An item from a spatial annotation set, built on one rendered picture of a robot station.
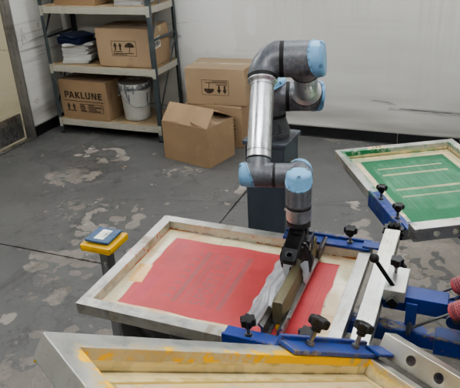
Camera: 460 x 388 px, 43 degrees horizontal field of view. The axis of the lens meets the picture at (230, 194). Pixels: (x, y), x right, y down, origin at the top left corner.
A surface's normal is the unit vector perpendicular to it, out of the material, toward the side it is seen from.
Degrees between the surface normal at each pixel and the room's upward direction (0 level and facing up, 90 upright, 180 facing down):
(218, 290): 0
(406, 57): 90
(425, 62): 90
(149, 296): 0
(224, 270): 0
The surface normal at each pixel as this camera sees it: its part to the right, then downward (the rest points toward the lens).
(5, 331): -0.05, -0.90
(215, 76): -0.30, 0.41
